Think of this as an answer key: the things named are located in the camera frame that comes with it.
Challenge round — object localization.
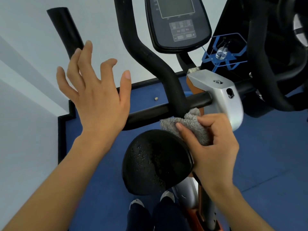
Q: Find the person's white shoe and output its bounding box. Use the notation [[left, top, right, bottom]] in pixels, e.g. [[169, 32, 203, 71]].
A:
[[130, 199, 145, 210], [160, 190, 175, 203]]

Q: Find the person's left hand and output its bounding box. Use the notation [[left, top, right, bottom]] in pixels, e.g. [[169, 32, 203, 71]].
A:
[[56, 40, 132, 143]]

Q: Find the person's left forearm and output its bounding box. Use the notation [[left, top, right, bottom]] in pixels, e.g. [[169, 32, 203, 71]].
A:
[[0, 132, 122, 231]]

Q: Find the black foam bike handlebar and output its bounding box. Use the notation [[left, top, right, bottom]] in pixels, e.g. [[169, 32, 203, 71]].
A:
[[46, 0, 213, 131]]

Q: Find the black bike seat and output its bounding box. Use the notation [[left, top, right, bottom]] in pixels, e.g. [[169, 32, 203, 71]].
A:
[[122, 129, 194, 196]]

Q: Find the person's trouser leg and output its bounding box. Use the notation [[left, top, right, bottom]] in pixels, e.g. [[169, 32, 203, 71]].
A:
[[126, 206, 152, 231], [152, 197, 191, 231]]

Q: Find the black bike console display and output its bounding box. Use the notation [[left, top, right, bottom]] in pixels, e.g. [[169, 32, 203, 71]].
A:
[[144, 0, 212, 73]]

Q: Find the person's left white shoe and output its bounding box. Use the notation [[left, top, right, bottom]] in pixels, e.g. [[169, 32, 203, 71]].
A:
[[130, 199, 145, 210]]

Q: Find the clear plastic bottle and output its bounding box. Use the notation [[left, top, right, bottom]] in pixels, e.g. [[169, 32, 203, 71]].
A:
[[216, 47, 228, 61]]

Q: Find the person's right hand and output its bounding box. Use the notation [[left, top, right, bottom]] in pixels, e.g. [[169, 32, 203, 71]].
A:
[[175, 113, 240, 193]]

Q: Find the person's right trouser leg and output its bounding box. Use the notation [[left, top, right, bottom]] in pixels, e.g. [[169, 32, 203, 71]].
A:
[[152, 197, 191, 231]]

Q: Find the person's right forearm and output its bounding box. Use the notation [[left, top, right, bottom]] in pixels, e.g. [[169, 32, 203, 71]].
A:
[[207, 186, 276, 231]]

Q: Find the blue bottle holder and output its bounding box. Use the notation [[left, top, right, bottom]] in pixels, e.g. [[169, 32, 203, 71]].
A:
[[202, 33, 248, 73]]

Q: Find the person's right white shoe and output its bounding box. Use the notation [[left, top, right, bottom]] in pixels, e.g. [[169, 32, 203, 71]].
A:
[[160, 190, 175, 203]]

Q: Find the black exercise machine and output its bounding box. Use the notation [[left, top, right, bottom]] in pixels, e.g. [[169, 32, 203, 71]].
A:
[[212, 0, 308, 118]]

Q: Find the grey terry cloth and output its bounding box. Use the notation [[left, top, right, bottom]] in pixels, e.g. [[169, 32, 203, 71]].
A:
[[159, 108, 213, 146]]

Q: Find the person's left trouser leg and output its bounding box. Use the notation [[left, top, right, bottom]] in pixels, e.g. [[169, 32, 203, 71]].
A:
[[126, 206, 152, 231]]

